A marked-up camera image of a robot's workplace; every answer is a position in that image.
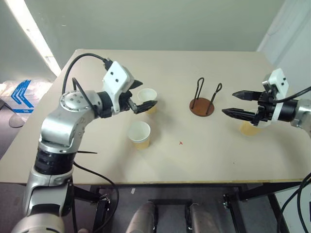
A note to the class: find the black metal table frame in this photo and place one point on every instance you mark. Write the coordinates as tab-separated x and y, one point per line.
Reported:
255	191

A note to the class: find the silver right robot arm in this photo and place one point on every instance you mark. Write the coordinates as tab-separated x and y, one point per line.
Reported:
302	111

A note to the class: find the grey rounded shape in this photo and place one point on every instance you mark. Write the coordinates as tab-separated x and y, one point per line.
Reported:
142	218

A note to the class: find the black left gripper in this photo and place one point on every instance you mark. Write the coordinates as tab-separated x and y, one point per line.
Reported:
126	102

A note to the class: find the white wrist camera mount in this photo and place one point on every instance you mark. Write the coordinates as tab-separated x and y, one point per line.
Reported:
116	75
279	82

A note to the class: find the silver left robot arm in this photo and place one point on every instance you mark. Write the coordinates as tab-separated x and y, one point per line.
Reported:
60	126

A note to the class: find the yellow paper cup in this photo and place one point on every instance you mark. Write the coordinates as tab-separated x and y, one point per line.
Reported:
138	131
249	129
147	94

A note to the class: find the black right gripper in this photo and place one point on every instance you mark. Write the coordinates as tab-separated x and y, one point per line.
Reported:
266	108

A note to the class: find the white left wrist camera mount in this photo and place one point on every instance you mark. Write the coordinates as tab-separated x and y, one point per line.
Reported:
116	75

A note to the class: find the blue and white package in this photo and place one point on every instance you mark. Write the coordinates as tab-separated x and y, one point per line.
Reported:
23	99

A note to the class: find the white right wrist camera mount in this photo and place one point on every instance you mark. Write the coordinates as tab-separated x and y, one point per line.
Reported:
279	82

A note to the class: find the black floor stand frame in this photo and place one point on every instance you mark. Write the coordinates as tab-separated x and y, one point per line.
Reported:
170	201

